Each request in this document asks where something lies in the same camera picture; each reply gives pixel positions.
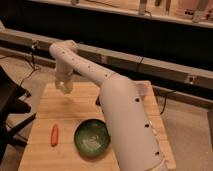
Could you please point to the white plastic bottle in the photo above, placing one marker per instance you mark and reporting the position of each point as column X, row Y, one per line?
column 154, row 131

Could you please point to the orange carrot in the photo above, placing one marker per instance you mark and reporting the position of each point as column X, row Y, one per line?
column 54, row 135

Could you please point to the black rectangular block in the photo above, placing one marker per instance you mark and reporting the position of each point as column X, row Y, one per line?
column 98, row 101

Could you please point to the green bowl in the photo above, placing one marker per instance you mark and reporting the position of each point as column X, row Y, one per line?
column 91, row 138

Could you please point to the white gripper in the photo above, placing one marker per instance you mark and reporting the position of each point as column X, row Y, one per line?
column 63, row 78

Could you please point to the black chair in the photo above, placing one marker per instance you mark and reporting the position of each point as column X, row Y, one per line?
column 10, row 102

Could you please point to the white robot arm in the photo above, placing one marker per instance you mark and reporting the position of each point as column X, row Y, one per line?
column 135, row 146

